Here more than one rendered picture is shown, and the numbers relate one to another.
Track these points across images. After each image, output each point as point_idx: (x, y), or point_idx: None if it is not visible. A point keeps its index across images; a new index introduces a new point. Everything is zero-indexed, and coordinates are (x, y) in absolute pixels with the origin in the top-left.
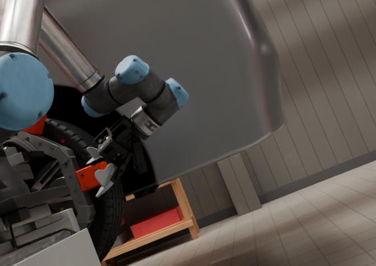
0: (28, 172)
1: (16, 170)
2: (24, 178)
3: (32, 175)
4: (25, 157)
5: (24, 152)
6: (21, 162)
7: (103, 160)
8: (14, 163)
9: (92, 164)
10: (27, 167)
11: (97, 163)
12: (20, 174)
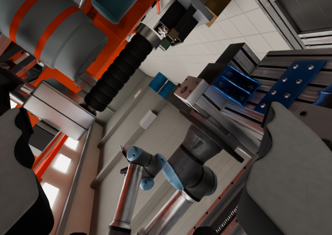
0: (51, 104)
1: (85, 132)
2: (82, 110)
3: (44, 89)
4: (43, 138)
5: (33, 145)
6: (57, 133)
7: (17, 158)
8: (68, 136)
9: (28, 119)
10: (40, 108)
11: (17, 123)
12: (84, 121)
